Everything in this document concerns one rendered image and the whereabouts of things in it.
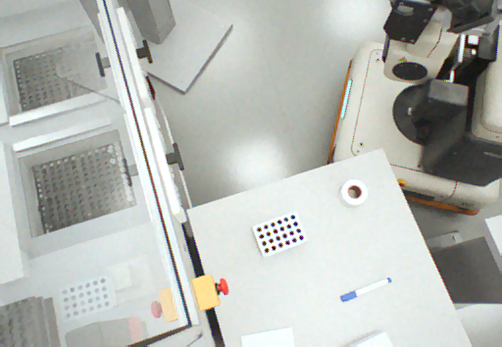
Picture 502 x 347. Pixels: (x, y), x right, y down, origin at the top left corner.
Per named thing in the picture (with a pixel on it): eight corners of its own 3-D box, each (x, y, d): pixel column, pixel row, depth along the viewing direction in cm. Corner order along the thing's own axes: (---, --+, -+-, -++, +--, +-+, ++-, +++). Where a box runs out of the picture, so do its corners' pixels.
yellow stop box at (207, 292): (215, 273, 106) (213, 272, 99) (224, 304, 103) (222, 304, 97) (194, 280, 105) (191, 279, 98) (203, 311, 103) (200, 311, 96)
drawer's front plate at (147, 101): (132, 29, 130) (122, 5, 120) (156, 115, 121) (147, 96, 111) (126, 30, 130) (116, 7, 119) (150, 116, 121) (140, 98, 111)
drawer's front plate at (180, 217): (159, 123, 120) (150, 105, 110) (186, 222, 112) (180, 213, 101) (152, 123, 120) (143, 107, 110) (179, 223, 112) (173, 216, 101)
